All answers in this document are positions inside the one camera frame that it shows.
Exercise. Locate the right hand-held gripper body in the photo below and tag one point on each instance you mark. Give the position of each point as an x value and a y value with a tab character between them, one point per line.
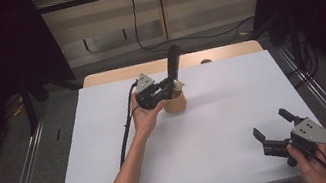
310	133

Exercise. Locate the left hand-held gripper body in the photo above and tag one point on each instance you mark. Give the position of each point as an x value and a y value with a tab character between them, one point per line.
150	97

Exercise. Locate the white table cover sheet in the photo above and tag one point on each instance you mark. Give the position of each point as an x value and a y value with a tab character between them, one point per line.
209	137

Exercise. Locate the small dark round object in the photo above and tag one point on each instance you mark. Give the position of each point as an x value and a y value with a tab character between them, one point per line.
205	61

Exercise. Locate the black metal stand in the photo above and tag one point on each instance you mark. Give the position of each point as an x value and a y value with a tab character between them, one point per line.
28	101

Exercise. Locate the person's right hand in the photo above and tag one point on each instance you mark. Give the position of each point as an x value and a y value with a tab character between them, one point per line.
315	169

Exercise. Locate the person's left hand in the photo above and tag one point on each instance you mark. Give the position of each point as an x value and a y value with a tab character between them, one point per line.
144	121

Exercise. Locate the tan holder with bear figure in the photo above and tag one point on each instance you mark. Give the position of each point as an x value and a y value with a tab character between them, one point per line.
176	104

